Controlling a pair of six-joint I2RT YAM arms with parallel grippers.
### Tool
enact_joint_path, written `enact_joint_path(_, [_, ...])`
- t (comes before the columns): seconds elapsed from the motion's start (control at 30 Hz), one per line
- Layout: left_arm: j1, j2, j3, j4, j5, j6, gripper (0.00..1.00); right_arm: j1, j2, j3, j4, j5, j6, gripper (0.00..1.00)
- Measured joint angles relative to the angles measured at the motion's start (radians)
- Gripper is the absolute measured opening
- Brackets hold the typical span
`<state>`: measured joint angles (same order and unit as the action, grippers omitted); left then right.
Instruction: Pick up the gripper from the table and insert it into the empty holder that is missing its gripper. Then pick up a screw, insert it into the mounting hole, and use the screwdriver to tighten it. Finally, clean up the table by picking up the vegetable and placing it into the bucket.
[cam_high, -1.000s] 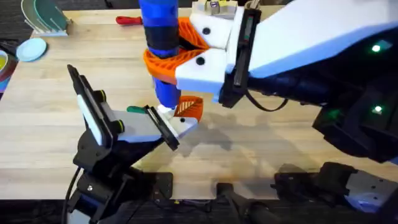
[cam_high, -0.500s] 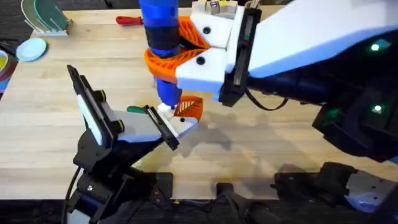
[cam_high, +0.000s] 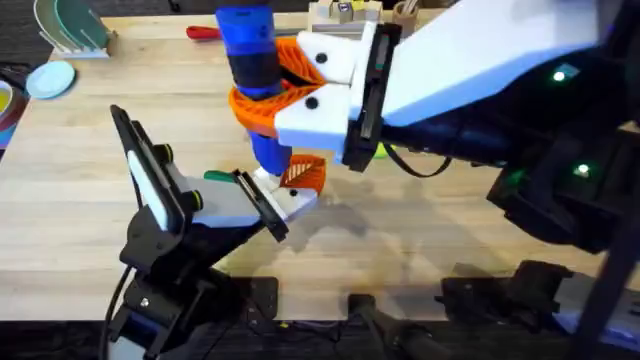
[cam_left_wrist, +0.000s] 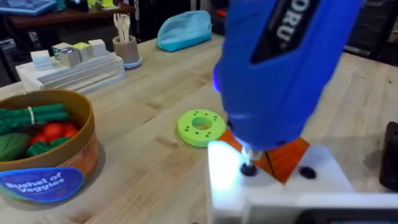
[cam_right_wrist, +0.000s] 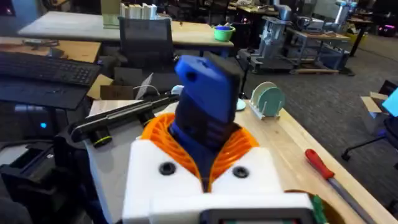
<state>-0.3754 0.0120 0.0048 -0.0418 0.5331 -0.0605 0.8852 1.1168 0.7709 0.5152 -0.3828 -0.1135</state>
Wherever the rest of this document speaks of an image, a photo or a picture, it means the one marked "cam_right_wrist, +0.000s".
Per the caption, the black keyboard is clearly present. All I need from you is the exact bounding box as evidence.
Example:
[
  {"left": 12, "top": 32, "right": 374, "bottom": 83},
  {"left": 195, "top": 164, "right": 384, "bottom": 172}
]
[{"left": 0, "top": 50, "right": 101, "bottom": 88}]

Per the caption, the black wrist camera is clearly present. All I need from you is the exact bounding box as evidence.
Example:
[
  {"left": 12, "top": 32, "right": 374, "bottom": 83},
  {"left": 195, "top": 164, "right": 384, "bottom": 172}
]
[{"left": 69, "top": 93, "right": 180, "bottom": 149}]

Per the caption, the black desk mat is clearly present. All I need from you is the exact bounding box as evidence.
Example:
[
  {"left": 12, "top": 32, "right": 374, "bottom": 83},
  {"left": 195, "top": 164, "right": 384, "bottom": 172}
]
[{"left": 0, "top": 76, "right": 91, "bottom": 111}]

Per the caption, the blue electric screwdriver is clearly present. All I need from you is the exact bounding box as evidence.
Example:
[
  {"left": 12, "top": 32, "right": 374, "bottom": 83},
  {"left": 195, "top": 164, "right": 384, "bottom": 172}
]
[{"left": 169, "top": 52, "right": 245, "bottom": 192}]

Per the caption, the black computer case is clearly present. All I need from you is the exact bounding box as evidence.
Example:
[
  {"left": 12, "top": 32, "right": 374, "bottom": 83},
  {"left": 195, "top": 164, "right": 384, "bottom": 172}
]
[{"left": 0, "top": 101, "right": 68, "bottom": 141}]

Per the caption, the small white peg rack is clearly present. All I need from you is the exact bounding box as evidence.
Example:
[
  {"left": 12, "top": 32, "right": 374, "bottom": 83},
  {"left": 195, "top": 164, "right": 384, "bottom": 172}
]
[{"left": 248, "top": 98, "right": 282, "bottom": 121}]

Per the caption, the wooden desk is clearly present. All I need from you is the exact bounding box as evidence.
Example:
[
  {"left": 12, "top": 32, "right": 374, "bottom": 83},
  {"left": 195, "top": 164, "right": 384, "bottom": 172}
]
[{"left": 0, "top": 36, "right": 103, "bottom": 64}]

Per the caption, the flat cardboard piece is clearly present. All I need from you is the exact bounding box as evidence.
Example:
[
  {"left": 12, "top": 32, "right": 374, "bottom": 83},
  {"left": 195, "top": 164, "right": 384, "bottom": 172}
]
[{"left": 86, "top": 73, "right": 114, "bottom": 101}]

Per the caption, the teal plate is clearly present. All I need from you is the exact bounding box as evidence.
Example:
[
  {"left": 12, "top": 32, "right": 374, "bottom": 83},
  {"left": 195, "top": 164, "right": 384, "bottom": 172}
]
[{"left": 257, "top": 86, "right": 286, "bottom": 110}]

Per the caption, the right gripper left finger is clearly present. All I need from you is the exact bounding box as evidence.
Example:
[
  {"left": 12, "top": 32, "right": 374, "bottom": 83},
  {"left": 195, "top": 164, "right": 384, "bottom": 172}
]
[{"left": 122, "top": 113, "right": 205, "bottom": 224}]

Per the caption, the wooden workbench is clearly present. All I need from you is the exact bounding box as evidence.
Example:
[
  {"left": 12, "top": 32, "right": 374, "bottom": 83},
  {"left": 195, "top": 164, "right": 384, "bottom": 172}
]
[{"left": 285, "top": 26, "right": 355, "bottom": 76}]

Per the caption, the white stack of panels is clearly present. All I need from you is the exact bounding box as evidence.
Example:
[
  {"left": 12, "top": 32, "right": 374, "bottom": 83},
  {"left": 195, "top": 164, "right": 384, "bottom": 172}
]
[{"left": 119, "top": 2, "right": 158, "bottom": 21}]

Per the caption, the black mesh office chair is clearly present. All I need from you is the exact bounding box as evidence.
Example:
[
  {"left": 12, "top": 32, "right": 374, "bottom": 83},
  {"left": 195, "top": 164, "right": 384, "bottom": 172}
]
[{"left": 117, "top": 16, "right": 175, "bottom": 73}]

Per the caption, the black chair base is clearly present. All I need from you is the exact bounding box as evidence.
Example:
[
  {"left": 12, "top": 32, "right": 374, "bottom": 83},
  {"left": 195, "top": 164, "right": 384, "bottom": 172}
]
[{"left": 341, "top": 116, "right": 398, "bottom": 162}]

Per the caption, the pale green plate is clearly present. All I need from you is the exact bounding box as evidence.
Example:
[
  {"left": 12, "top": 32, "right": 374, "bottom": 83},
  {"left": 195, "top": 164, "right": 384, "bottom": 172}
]
[{"left": 250, "top": 81, "right": 278, "bottom": 106}]

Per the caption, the grey machine on cart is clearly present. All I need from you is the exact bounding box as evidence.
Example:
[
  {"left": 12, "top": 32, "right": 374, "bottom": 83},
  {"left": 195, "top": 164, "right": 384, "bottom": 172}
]
[{"left": 236, "top": 14, "right": 297, "bottom": 75}]

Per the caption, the grey-top table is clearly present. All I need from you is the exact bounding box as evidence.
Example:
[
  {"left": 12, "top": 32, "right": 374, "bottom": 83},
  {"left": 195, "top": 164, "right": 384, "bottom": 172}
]
[{"left": 17, "top": 11, "right": 234, "bottom": 49}]

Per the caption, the open cardboard box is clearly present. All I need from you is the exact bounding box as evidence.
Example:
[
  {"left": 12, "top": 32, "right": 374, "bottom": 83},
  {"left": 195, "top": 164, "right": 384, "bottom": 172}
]
[{"left": 359, "top": 79, "right": 398, "bottom": 114}]

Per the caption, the red-handled screwdriver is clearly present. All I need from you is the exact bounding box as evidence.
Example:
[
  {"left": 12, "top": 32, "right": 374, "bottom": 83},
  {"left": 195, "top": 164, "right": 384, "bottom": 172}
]
[{"left": 304, "top": 148, "right": 377, "bottom": 224}]

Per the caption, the green bowl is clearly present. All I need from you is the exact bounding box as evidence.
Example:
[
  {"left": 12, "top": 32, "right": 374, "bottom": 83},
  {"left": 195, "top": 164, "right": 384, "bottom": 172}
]
[{"left": 212, "top": 24, "right": 236, "bottom": 42}]

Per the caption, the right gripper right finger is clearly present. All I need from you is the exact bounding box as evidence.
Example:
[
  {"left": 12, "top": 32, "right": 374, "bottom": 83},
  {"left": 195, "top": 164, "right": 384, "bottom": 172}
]
[{"left": 206, "top": 126, "right": 284, "bottom": 194}]

